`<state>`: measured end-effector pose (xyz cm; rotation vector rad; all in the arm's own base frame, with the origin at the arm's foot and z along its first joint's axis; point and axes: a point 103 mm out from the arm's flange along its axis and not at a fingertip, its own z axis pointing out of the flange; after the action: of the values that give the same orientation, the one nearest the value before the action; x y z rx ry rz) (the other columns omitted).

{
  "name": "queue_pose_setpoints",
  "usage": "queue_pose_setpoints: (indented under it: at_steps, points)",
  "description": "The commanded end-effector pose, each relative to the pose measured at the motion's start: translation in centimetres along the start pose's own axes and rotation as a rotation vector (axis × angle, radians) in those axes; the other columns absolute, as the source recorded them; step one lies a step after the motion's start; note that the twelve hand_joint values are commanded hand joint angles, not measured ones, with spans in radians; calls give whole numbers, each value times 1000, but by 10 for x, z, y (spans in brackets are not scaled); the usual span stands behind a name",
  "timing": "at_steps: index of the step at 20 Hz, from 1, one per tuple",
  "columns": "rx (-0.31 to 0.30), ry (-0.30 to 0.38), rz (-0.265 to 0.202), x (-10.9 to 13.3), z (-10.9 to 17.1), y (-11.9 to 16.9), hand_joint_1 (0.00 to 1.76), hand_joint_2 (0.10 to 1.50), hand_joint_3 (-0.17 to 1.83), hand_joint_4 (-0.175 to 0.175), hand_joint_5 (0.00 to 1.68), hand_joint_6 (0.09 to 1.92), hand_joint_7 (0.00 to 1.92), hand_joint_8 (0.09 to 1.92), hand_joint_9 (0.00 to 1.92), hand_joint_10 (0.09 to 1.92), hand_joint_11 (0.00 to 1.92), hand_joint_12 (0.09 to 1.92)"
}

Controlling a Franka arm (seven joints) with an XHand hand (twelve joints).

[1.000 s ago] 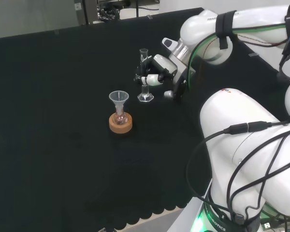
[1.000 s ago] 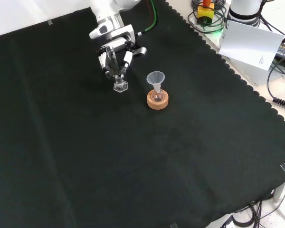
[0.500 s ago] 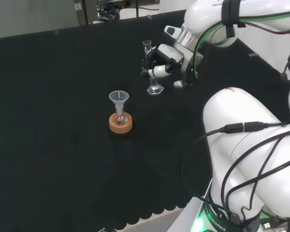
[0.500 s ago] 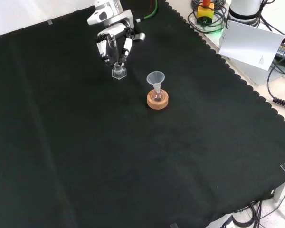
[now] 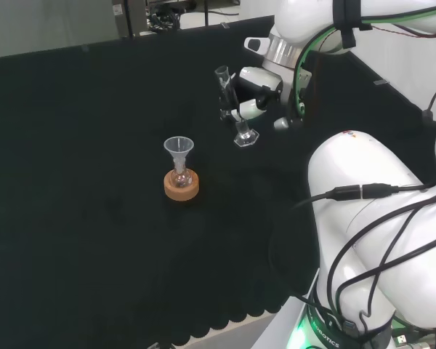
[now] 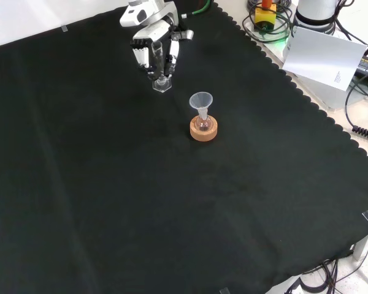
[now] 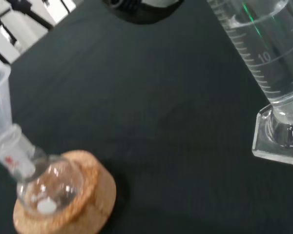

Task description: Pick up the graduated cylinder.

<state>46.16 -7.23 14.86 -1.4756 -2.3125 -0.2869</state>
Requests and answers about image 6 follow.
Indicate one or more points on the clear glass graduated cylinder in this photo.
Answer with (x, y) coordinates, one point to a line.
(160, 70)

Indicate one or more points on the yellow stop button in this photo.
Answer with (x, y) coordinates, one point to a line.
(265, 16)

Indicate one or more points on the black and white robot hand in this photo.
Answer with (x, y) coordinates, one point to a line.
(154, 30)

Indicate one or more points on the black bench cloth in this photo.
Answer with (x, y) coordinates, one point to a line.
(141, 199)

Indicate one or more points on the round-bottom glass flask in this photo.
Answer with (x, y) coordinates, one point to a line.
(203, 125)

